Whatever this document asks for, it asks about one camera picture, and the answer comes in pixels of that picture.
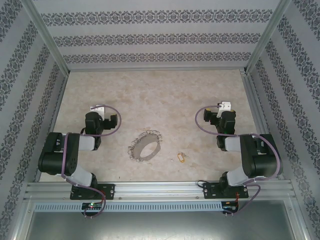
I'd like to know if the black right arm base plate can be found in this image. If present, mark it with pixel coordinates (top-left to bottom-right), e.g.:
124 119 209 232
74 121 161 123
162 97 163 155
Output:
202 182 250 200

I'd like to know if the long aluminium mounting rail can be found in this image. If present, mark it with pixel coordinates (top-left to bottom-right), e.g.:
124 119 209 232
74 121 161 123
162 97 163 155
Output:
23 181 295 201

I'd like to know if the metal band with key rings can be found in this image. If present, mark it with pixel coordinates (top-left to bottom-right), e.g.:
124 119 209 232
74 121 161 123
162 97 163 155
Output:
126 129 164 162

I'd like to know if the grey metal sheet panel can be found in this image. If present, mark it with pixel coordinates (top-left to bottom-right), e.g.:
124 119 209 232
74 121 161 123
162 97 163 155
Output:
24 211 308 240

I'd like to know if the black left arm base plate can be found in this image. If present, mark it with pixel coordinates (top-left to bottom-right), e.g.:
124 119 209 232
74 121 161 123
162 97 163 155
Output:
69 183 116 201

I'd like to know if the aluminium frame post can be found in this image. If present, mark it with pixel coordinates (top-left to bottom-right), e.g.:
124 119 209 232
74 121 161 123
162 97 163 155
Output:
244 0 293 74
22 0 71 73

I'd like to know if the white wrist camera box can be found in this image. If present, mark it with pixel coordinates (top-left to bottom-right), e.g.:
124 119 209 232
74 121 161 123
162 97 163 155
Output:
216 100 232 118
89 104 106 117

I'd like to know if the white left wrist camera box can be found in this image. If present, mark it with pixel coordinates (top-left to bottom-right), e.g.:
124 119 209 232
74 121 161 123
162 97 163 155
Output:
89 104 106 117

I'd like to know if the grey slotted cable duct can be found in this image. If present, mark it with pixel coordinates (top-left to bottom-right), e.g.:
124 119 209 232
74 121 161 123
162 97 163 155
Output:
33 201 223 212

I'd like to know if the small circuit board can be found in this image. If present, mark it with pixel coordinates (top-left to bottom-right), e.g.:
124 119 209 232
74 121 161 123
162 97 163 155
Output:
81 202 104 211
222 201 240 213

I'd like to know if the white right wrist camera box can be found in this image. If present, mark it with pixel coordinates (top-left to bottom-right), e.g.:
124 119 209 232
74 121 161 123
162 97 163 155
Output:
216 100 232 118

